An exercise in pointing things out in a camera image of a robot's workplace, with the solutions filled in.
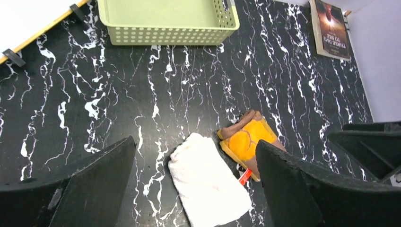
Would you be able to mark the white terry towel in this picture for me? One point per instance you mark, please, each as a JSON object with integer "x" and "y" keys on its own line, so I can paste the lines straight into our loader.
{"x": 210, "y": 193}

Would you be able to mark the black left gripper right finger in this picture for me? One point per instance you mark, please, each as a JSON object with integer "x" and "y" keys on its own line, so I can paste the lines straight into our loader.
{"x": 303, "y": 194}

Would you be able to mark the dark paperback book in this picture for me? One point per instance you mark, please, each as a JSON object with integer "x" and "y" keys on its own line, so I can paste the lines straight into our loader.
{"x": 330, "y": 33}

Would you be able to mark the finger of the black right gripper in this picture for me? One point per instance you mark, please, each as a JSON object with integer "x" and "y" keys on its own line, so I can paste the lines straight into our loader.
{"x": 375, "y": 146}

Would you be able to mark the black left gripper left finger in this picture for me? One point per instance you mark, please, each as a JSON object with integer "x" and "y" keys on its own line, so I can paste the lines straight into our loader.
{"x": 86, "y": 193}

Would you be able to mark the wood framed whiteboard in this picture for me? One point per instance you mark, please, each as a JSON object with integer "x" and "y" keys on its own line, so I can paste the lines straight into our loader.
{"x": 22, "y": 21}

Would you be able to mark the orange brown towel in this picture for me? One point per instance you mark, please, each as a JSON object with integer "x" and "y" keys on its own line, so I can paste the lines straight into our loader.
{"x": 239, "y": 140}

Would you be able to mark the green perforated plastic basket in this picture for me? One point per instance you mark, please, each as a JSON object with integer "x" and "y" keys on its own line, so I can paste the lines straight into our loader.
{"x": 168, "y": 22}

